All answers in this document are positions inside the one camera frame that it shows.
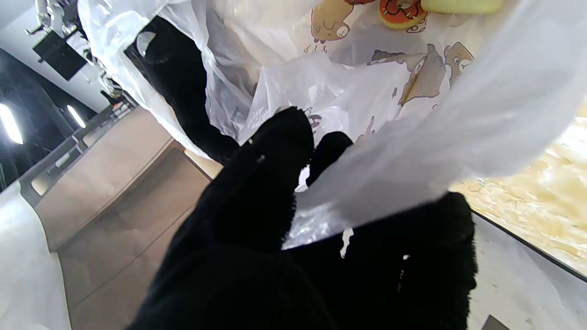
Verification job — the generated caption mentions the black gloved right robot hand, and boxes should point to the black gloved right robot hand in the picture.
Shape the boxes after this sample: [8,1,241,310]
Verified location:
[124,16,241,165]

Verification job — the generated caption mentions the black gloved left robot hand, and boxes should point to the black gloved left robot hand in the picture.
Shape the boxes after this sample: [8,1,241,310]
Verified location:
[126,108,478,330]

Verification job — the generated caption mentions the orange sprinkled mini donut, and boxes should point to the orange sprinkled mini donut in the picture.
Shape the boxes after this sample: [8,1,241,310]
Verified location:
[378,0,430,29]

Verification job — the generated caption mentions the black rectangular panel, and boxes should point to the black rectangular panel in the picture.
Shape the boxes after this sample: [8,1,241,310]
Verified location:
[32,31,88,81]

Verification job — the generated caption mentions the white printed plastic bag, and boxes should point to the white printed plastic bag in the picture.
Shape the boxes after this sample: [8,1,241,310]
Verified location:
[78,0,587,250]

